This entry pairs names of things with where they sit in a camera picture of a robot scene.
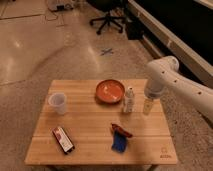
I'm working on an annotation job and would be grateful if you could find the yellow liquid bottle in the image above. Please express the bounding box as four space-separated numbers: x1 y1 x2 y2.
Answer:
143 98 154 115

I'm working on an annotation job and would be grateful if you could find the blue sponge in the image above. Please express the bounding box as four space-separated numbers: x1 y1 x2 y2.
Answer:
112 132 127 153

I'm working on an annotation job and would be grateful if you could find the black box by wall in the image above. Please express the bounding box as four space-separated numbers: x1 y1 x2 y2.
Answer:
125 20 144 40

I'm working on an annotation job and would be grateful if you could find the white plastic bottle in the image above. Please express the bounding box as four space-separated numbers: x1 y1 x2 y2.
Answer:
123 87 135 113

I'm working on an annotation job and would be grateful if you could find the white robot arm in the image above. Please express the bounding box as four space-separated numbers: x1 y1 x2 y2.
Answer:
144 56 213 122

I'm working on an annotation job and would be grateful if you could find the black office chair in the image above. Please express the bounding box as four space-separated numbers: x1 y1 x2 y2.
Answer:
86 0 125 35

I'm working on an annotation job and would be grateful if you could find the red snack wrapper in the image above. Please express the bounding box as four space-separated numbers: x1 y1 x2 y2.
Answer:
111 123 133 138

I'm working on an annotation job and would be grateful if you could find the orange ceramic bowl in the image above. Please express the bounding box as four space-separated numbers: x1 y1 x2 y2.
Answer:
95 79 125 104

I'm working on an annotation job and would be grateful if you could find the translucent plastic cup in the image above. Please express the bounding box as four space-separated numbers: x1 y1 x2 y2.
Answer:
48 93 67 115

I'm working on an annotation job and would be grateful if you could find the wooden table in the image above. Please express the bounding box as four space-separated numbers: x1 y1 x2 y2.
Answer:
25 79 177 166

